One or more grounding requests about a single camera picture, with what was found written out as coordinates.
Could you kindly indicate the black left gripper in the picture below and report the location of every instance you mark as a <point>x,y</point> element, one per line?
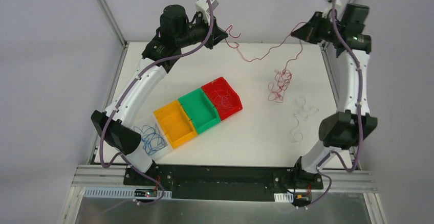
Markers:
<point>213,32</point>

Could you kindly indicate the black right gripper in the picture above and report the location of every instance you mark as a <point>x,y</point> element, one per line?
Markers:
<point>315,28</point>

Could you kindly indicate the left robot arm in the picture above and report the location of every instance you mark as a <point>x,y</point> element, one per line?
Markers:
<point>176,37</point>

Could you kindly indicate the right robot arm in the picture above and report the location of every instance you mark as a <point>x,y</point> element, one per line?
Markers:
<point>352,121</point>

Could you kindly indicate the red plastic bin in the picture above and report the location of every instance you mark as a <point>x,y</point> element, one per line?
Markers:
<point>223,97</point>

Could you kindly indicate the green plastic bin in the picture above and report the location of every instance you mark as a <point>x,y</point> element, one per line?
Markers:
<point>200,110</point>

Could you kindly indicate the yellow plastic bin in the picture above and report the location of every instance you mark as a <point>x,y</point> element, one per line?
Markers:
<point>176,124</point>

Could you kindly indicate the clear plastic bin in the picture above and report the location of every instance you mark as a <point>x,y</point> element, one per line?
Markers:
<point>156,143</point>

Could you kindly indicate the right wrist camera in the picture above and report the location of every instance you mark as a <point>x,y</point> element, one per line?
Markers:
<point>330,2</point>

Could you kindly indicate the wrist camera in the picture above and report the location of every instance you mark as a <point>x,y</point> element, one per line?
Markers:
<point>206,4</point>
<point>330,2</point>

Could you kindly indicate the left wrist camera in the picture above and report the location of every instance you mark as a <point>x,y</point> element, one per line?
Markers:
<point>206,4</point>

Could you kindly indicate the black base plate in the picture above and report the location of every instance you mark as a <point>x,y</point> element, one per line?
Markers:
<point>224,182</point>

